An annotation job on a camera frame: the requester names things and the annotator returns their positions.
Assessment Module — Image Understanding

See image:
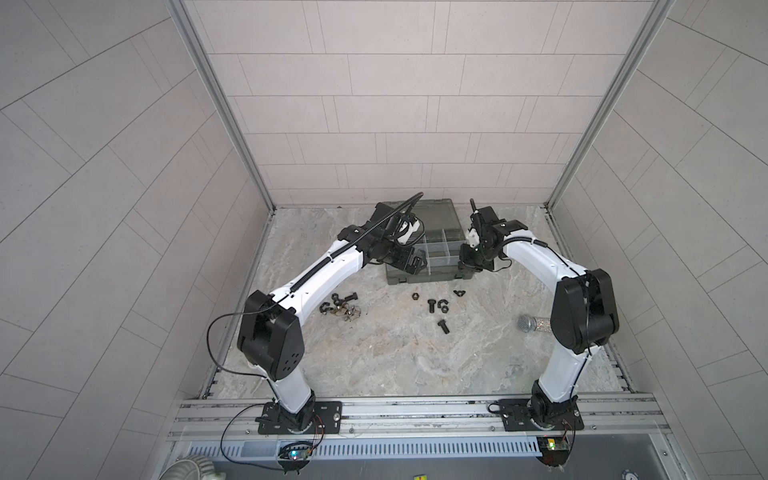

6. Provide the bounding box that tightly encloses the grey compartment organizer box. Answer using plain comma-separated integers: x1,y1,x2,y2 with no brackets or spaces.
385,199,474,285

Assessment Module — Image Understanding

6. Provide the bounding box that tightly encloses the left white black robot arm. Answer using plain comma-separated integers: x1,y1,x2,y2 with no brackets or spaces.
237,193,427,431

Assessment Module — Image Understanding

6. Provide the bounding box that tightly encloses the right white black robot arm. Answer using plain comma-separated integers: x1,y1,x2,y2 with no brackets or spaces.
460,202,620,429

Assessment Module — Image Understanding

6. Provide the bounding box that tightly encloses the silver nuts pile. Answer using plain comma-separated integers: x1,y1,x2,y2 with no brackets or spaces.
334,303,361,322

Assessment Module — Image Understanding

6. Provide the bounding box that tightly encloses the glitter tube with cap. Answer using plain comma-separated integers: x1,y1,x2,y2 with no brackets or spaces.
517,315,552,333

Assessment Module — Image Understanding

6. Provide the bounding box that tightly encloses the right controller board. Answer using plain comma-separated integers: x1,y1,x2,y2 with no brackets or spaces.
536,437,571,468

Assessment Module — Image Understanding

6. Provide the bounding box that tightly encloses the controller board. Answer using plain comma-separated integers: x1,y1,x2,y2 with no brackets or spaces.
536,437,571,468
277,441,314,472

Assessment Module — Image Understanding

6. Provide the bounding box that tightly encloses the left controller board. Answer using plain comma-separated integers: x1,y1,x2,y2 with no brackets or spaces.
277,441,314,472

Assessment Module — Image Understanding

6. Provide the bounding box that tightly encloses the white fan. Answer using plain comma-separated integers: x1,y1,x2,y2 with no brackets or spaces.
159,455,226,480

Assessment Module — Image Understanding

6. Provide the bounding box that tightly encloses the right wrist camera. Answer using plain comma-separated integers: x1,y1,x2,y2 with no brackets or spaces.
466,228,480,248

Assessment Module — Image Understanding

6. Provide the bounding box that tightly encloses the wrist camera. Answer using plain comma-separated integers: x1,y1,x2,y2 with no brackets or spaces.
466,228,480,248
397,220,421,245

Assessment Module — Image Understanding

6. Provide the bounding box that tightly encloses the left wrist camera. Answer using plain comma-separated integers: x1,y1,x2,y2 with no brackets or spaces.
397,220,421,245

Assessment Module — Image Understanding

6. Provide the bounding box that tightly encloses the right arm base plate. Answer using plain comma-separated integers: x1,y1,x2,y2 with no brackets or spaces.
487,396,584,432

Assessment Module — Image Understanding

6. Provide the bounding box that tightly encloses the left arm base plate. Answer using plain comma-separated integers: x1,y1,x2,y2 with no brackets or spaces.
258,400,343,435

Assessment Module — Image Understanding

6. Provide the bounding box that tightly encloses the aluminium rail frame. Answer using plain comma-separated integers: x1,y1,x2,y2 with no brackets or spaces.
169,392,671,440

